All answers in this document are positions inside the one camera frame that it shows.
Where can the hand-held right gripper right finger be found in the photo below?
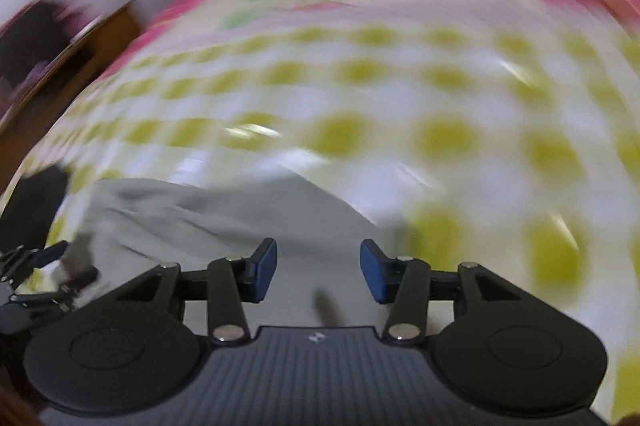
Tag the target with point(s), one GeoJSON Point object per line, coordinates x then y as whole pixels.
{"type": "Point", "coordinates": [376, 271]}

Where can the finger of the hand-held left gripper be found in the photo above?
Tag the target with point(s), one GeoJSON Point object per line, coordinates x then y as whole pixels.
{"type": "Point", "coordinates": [50, 254]}
{"type": "Point", "coordinates": [75, 281]}

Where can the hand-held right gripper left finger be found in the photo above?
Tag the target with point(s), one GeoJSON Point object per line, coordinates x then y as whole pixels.
{"type": "Point", "coordinates": [265, 268]}

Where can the pale green pants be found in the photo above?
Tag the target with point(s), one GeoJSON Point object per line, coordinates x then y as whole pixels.
{"type": "Point", "coordinates": [225, 216]}

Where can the black cloth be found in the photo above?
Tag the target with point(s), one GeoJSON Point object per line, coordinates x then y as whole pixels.
{"type": "Point", "coordinates": [35, 206]}

